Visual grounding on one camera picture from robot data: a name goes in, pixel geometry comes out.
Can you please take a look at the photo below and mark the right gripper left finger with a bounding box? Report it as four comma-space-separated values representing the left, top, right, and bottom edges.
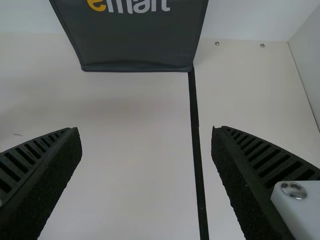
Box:
0, 126, 84, 240

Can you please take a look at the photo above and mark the dark grey bag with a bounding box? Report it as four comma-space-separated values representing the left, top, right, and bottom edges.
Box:
48, 0, 210, 73

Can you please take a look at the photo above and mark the black strip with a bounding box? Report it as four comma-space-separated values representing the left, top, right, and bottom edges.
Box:
187, 65, 210, 240

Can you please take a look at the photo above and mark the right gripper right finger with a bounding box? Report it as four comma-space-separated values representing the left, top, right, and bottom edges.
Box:
210, 125, 320, 240

